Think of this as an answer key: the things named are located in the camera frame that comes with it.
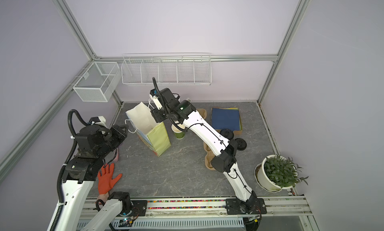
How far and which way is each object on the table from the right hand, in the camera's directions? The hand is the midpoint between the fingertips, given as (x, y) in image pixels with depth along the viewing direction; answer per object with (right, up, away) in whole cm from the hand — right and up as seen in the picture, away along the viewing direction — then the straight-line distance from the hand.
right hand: (157, 112), depth 76 cm
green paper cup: (+9, -13, +17) cm, 24 cm away
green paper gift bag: (-1, -11, -1) cm, 11 cm away
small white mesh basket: (-46, +19, +20) cm, 53 cm away
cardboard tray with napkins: (+42, -3, +32) cm, 53 cm away
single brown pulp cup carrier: (+28, -26, +13) cm, 40 cm away
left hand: (-10, -7, -9) cm, 15 cm away
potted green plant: (+57, -28, -8) cm, 64 cm away
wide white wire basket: (0, +29, +24) cm, 38 cm away
